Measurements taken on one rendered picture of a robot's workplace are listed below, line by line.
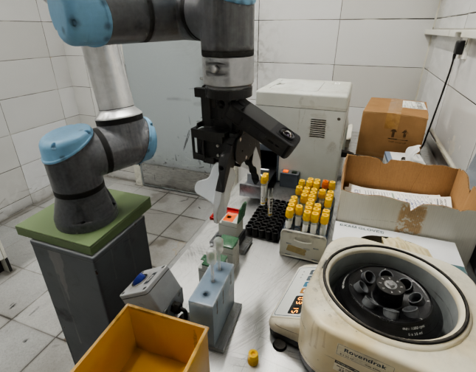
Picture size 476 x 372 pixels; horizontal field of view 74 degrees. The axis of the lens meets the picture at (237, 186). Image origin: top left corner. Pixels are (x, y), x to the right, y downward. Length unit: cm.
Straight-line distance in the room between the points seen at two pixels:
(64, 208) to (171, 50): 192
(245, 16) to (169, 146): 239
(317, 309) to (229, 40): 39
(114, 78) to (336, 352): 70
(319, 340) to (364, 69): 196
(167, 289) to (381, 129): 105
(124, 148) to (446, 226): 74
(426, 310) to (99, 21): 58
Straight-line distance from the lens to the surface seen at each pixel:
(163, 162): 289
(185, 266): 72
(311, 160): 103
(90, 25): 46
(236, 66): 46
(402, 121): 136
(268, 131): 46
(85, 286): 90
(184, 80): 257
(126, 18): 47
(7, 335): 204
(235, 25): 45
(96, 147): 80
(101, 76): 83
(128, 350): 57
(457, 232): 80
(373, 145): 139
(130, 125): 82
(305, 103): 98
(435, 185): 100
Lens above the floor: 134
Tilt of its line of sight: 26 degrees down
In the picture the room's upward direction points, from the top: straight up
